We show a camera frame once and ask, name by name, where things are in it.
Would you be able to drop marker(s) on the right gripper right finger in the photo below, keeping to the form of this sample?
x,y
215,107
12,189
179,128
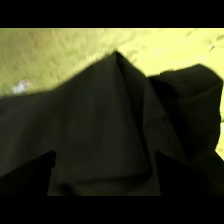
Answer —
x,y
186,178

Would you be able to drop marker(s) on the black garment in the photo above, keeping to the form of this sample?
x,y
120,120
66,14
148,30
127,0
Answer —
x,y
106,126

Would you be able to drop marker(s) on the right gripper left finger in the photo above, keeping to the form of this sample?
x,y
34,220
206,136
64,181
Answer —
x,y
30,178

